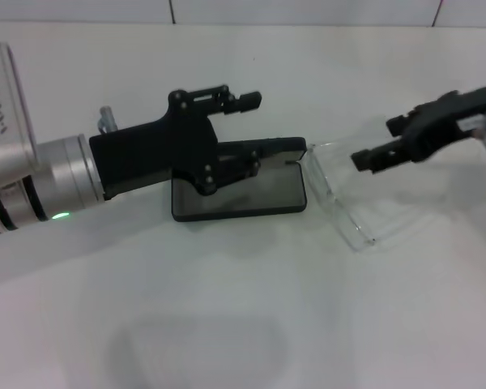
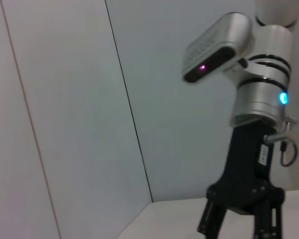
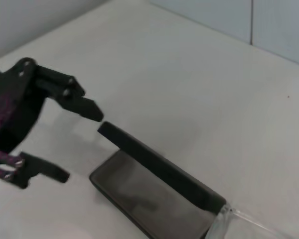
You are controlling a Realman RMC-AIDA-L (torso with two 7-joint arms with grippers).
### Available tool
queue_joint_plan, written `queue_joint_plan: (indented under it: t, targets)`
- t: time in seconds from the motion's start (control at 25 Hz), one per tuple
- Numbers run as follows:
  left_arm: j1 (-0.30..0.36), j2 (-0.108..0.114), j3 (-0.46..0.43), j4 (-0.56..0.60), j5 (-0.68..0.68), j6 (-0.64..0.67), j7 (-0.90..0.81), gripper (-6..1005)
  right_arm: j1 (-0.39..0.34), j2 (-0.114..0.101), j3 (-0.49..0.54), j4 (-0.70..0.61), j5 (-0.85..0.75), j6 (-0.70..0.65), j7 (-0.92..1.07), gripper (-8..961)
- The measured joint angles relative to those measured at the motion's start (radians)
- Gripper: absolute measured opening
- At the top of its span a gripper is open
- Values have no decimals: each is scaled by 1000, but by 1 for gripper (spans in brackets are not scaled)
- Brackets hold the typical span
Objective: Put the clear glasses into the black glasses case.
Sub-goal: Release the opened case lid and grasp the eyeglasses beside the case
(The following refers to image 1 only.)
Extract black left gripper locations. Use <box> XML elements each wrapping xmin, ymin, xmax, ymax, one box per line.
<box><xmin>88</xmin><ymin>83</ymin><xmax>265</xmax><ymax>200</ymax></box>

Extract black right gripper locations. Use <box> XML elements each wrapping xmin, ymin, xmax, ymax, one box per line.
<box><xmin>350</xmin><ymin>79</ymin><xmax>486</xmax><ymax>177</ymax></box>

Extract black glasses case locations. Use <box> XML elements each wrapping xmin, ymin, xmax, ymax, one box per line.
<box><xmin>170</xmin><ymin>136</ymin><xmax>309</xmax><ymax>223</ymax></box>

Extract clear white glasses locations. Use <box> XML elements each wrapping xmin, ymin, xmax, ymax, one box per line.
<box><xmin>305</xmin><ymin>135</ymin><xmax>430</xmax><ymax>254</ymax></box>

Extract silver right gripper connector stub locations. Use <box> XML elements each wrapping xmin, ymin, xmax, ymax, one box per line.
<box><xmin>459</xmin><ymin>113</ymin><xmax>486</xmax><ymax>143</ymax></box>

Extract silver gripper connector stub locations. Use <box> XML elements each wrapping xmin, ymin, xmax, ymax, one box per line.
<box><xmin>459</xmin><ymin>113</ymin><xmax>486</xmax><ymax>143</ymax></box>
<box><xmin>97</xmin><ymin>105</ymin><xmax>120</xmax><ymax>135</ymax></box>

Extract silver left gripper connector stub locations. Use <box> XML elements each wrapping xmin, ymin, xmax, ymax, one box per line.
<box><xmin>97</xmin><ymin>105</ymin><xmax>120</xmax><ymax>135</ymax></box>

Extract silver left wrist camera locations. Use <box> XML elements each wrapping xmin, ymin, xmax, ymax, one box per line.
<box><xmin>0</xmin><ymin>40</ymin><xmax>40</xmax><ymax>176</ymax></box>

